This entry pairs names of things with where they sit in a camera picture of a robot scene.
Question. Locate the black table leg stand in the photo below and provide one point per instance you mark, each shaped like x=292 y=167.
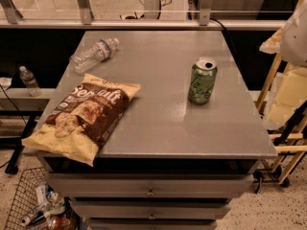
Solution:
x=15 y=142

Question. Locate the small upright water bottle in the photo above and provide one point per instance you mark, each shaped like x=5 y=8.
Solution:
x=30 y=81

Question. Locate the clear plastic water bottle lying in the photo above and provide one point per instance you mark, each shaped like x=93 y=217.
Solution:
x=87 y=58

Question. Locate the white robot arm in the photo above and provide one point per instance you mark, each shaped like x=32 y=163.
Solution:
x=293 y=46

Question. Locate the metal railing frame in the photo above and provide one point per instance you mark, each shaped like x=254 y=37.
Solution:
x=152 y=14

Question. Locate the brown and yellow chip bag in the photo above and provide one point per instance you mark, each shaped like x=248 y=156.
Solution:
x=82 y=122

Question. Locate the wire basket with items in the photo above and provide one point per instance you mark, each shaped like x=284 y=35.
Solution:
x=37 y=206

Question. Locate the green soda can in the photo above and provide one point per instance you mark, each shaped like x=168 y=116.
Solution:
x=203 y=76

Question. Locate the grey drawer cabinet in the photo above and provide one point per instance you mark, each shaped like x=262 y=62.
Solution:
x=169 y=164

